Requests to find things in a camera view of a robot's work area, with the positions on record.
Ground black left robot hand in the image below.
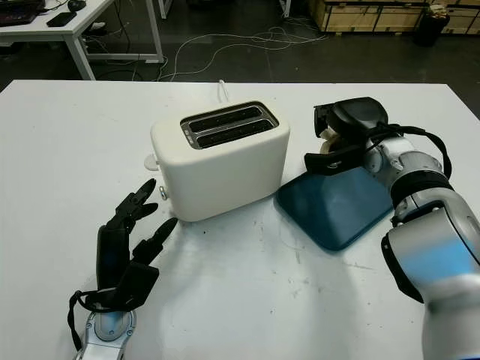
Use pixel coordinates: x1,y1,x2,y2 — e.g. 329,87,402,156
95,178,179,293

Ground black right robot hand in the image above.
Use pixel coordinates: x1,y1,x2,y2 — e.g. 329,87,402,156
313,96,389,147

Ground slice of white bread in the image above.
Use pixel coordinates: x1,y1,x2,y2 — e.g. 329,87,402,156
318,125,344,154

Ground blue plastic tray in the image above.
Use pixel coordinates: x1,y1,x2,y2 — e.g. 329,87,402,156
273,164,398,255

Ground white two-slot toaster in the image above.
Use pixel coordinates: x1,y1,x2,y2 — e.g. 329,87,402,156
149,100,292,224

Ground wooden crate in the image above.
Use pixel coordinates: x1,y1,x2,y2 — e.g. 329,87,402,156
316,0,427,35
442,0,480,37

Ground black waste bin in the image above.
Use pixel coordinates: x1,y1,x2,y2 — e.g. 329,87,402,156
414,4,451,48

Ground white office desk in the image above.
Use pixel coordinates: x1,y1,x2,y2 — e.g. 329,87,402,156
0,0,165,82

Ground black smartphone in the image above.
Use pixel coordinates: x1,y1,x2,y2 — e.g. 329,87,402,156
46,11,78,28

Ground black keyboard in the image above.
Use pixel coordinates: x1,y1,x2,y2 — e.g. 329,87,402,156
0,0,47,27

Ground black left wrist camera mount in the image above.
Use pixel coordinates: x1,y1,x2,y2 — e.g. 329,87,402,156
114,262,161,312

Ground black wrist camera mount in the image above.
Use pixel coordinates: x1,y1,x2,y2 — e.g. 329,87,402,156
114,262,161,312
304,144,372,177

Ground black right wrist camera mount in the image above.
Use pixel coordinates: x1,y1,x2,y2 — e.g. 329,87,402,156
304,144,372,177

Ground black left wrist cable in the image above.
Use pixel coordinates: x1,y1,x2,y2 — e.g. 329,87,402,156
67,288,121,353

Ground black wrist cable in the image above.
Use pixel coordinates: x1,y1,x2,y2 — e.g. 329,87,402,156
67,288,121,353
369,121,453,182

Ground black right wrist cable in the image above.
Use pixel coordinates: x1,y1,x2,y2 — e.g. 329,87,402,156
369,121,453,182

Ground white toaster power cord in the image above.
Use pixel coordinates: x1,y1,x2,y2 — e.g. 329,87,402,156
217,79,232,104

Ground white floor cable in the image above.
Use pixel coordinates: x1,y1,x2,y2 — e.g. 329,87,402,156
157,26,328,82

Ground white table frame legs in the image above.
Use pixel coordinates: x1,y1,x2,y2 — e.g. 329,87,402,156
157,0,292,20

